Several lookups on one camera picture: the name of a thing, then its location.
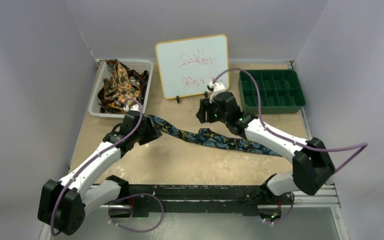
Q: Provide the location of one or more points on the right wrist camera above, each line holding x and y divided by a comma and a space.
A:
215, 88

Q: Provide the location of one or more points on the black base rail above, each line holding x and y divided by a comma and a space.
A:
247, 200

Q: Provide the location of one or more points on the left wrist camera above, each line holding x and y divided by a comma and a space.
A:
132, 107

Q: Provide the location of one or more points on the orange patterned necktie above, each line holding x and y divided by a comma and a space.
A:
121, 88

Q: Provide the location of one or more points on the green compartment tray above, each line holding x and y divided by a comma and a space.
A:
279, 91

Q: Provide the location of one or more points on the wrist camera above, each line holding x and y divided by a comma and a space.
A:
215, 88
132, 107

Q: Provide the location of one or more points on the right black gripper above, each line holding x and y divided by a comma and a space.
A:
204, 111

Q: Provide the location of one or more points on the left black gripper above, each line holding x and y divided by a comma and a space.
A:
152, 133

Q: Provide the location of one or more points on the white plastic basket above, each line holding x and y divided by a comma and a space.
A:
102, 72

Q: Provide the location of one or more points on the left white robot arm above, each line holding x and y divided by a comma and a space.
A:
65, 203

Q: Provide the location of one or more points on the dark brown necktie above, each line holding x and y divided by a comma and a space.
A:
142, 78

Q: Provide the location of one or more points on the aluminium frame rail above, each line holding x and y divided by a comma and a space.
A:
325, 198

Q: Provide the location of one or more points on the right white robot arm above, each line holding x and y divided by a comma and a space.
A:
311, 164

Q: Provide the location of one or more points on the small whiteboard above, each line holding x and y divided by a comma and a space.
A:
186, 66

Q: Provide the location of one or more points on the blue floral necktie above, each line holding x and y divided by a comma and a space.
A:
208, 138

